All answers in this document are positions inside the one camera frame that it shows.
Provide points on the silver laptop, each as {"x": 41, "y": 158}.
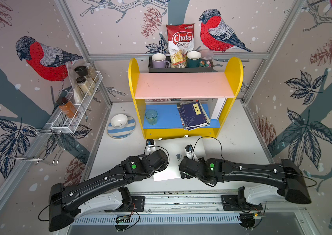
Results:
{"x": 175, "y": 149}

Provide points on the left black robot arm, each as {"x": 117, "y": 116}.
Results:
{"x": 106, "y": 191}

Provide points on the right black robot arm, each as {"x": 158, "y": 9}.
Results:
{"x": 284, "y": 180}

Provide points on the black lid spice jar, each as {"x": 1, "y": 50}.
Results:
{"x": 84, "y": 86}
{"x": 82, "y": 71}

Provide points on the green drinking glass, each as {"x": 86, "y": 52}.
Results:
{"x": 151, "y": 117}

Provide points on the yellow shelf unit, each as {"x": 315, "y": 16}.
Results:
{"x": 182, "y": 85}

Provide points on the dark blue book stack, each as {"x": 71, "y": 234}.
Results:
{"x": 193, "y": 115}

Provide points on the blue striped plate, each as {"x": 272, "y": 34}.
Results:
{"x": 122, "y": 133}

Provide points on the white bowl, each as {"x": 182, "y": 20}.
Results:
{"x": 119, "y": 121}

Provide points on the black tray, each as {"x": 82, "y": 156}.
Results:
{"x": 176, "y": 70}

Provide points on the white book upright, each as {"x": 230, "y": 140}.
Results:
{"x": 219, "y": 103}

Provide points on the purple mug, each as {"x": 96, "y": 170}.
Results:
{"x": 160, "y": 61}

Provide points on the green mug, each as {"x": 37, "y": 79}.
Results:
{"x": 193, "y": 59}

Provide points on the red chips bag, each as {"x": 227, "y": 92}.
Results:
{"x": 181, "y": 41}

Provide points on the clear spice jar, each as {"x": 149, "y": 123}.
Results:
{"x": 91, "y": 71}

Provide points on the orange spice jar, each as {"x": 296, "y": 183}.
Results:
{"x": 67, "y": 107}

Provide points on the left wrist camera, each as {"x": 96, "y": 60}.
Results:
{"x": 149, "y": 145}

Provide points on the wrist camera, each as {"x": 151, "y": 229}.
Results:
{"x": 149, "y": 145}
{"x": 189, "y": 150}

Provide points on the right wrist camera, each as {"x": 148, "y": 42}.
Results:
{"x": 189, "y": 150}

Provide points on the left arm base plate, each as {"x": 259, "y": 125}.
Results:
{"x": 135, "y": 204}

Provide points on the white wire spice rack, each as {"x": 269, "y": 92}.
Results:
{"x": 80, "y": 101}

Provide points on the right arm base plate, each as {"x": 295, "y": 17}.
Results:
{"x": 238, "y": 203}

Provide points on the wire hook rack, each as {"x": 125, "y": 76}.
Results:
{"x": 47, "y": 148}

